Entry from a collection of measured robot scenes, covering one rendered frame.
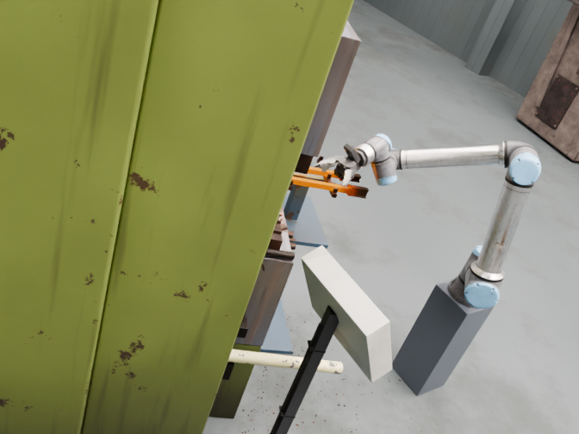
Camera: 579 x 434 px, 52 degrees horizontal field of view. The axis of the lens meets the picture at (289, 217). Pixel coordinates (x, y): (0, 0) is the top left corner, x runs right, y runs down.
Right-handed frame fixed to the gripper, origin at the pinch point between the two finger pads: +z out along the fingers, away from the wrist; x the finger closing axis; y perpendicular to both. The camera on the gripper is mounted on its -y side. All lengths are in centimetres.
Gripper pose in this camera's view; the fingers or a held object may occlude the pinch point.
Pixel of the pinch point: (327, 175)
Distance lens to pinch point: 240.8
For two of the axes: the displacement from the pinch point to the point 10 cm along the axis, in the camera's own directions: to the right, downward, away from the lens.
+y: -0.8, 6.8, 7.2
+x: -7.1, -5.5, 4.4
